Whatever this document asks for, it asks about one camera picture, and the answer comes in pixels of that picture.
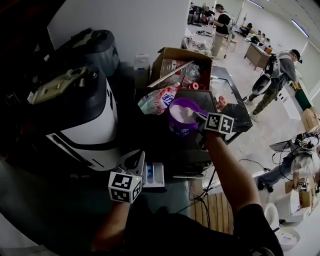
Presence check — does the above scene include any person's left forearm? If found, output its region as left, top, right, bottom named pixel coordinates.
left=91, top=201, right=131, bottom=251

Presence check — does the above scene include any white black cleaning machine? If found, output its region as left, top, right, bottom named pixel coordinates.
left=27, top=65, right=121, bottom=172

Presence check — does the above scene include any white plastic spoon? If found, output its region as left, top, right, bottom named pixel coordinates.
left=184, top=108, right=201, bottom=120

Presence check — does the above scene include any white plastic appliance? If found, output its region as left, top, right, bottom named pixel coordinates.
left=133, top=53, right=151, bottom=88

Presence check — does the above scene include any red plastic reel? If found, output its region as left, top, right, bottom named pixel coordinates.
left=188, top=82, right=207, bottom=91

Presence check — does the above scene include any closed cardboard box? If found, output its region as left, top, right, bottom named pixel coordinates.
left=301, top=106, right=320, bottom=134

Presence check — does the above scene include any person's black clothing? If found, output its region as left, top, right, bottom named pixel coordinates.
left=89, top=194, right=285, bottom=256

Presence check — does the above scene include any wooden slatted platform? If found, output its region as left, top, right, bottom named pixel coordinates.
left=188, top=191, right=235, bottom=235

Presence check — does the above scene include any white powder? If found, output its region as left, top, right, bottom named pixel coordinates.
left=171, top=104, right=198, bottom=124

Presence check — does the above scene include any ceiling light bar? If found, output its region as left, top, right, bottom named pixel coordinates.
left=291, top=18, right=310, bottom=39

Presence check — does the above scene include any black sink cabinet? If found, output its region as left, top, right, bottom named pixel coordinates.
left=209, top=65, right=254, bottom=143

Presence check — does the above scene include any white detergent drawer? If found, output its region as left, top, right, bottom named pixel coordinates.
left=141, top=161, right=166, bottom=190

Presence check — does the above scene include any person's right forearm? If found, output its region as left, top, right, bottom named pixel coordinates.
left=199, top=132, right=260, bottom=216

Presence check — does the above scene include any white toilet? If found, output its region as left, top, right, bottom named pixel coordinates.
left=263, top=192, right=313, bottom=232

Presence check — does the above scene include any purple detergent tub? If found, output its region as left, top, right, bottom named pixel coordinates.
left=167, top=97, right=202, bottom=137

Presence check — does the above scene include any black oval hanging device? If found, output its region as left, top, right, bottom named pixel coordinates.
left=252, top=74, right=272, bottom=95

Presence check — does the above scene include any grey cleaning machine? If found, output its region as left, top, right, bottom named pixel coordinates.
left=58, top=27, right=121, bottom=77

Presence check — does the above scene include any white work table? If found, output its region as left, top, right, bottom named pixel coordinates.
left=181, top=26, right=213, bottom=57

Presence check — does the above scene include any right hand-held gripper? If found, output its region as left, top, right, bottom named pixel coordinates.
left=191, top=111, right=235, bottom=136

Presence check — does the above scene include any black washing machine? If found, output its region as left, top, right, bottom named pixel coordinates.
left=134, top=87, right=218, bottom=181

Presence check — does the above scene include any metal rod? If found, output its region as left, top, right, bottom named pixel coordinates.
left=147, top=60, right=195, bottom=88

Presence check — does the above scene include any brown wooden desk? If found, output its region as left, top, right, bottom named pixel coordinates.
left=243, top=42, right=272, bottom=71

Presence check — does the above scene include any pink white detergent pouch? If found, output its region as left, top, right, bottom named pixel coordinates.
left=137, top=86, right=181, bottom=116

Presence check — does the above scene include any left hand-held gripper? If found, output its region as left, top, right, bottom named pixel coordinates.
left=107, top=149, right=146, bottom=204

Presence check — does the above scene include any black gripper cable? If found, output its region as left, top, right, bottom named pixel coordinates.
left=192, top=164, right=226, bottom=226

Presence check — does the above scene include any large open cardboard box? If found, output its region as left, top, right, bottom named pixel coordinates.
left=149, top=46, right=213, bottom=92

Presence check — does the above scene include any small pink object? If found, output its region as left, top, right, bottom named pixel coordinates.
left=216, top=95, right=228, bottom=113

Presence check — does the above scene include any white cabinet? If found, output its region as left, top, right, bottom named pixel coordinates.
left=276, top=81, right=312, bottom=120

